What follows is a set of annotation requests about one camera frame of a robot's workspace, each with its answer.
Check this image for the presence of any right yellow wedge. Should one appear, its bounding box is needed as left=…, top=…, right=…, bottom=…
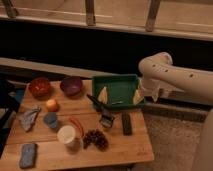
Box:
left=133, top=89, right=144, bottom=105

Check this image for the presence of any orange fruit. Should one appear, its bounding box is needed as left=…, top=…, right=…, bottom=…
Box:
left=46, top=99, right=59, bottom=112

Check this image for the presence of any black rectangular block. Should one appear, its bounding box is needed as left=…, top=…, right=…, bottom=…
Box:
left=121, top=113, right=132, bottom=135

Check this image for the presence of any white cup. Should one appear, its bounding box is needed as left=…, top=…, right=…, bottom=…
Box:
left=57, top=125, right=79, bottom=148

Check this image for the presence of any blue grey sponge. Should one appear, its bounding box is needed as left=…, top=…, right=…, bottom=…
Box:
left=19, top=143, right=37, bottom=169

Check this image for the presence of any purple bowl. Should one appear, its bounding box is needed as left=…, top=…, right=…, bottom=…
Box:
left=60, top=76, right=83, bottom=96

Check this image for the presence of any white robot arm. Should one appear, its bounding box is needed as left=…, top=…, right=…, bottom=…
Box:
left=138, top=52, right=213, bottom=171

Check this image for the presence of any brown pine cone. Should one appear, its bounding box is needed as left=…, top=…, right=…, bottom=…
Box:
left=83, top=129, right=109, bottom=151

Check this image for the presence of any left yellow wedge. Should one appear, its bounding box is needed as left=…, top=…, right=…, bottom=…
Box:
left=98, top=87, right=108, bottom=104

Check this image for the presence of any green plastic tray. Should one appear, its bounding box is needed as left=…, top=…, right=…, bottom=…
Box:
left=92, top=74, right=145, bottom=110

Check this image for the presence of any red bowl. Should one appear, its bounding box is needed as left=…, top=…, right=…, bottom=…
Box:
left=28, top=77, right=51, bottom=97

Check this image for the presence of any yellow wedge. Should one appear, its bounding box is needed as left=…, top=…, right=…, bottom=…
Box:
left=133, top=89, right=144, bottom=105
left=98, top=87, right=108, bottom=104

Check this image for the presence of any black handled brush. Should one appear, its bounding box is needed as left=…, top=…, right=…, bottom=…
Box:
left=87, top=94, right=115, bottom=128

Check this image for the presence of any grey crumpled cloth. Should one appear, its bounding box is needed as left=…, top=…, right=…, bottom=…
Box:
left=18, top=105, right=41, bottom=132

